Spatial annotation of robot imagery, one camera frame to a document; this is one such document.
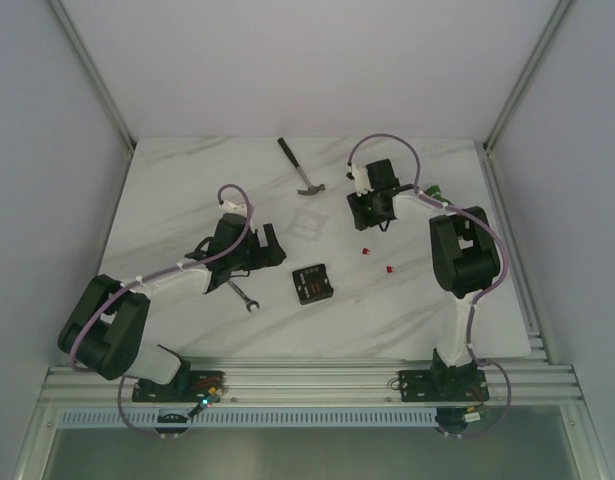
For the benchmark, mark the black handled claw hammer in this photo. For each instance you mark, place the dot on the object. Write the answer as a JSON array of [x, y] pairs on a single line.
[[310, 188]]

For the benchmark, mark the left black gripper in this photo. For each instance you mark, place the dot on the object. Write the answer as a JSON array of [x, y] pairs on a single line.
[[260, 248]]

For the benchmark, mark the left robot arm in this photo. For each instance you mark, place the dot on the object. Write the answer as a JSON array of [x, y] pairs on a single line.
[[104, 332]]

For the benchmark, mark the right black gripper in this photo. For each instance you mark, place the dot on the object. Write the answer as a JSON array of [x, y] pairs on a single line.
[[360, 219]]

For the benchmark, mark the silver combination wrench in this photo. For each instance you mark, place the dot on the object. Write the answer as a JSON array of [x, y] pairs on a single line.
[[250, 304]]

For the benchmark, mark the clear fuse box cover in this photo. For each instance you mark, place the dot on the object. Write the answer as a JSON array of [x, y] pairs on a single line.
[[307, 225]]

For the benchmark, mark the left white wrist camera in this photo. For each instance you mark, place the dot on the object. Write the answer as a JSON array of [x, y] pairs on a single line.
[[230, 207]]

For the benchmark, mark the aluminium corner post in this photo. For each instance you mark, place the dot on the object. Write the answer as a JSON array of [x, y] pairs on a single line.
[[529, 71], [96, 80]]

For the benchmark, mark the slotted grey cable duct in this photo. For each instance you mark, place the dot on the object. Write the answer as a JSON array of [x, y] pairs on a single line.
[[305, 417]]

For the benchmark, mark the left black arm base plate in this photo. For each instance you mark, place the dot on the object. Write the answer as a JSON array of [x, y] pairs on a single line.
[[207, 385]]

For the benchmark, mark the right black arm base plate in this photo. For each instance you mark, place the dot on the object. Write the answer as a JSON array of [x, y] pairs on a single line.
[[417, 386]]

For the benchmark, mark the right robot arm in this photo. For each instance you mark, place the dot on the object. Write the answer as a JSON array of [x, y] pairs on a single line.
[[464, 255]]

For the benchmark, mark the green red plastic connector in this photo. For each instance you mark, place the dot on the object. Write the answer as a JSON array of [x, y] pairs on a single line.
[[433, 196]]

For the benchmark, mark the aluminium front rail frame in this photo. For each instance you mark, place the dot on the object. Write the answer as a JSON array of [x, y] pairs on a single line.
[[318, 383]]

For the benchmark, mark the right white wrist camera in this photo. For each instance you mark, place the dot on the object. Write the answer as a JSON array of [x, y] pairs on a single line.
[[359, 176]]

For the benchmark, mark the black fuse box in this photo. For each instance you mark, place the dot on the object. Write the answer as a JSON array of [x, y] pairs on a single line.
[[312, 284]]

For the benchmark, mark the left aluminium corner post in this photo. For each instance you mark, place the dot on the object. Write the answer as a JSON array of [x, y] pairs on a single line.
[[96, 80]]

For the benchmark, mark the right aluminium corner post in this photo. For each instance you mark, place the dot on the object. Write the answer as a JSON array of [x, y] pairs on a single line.
[[529, 71]]

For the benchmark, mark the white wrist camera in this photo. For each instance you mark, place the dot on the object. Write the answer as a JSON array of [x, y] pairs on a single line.
[[359, 176], [230, 207]]

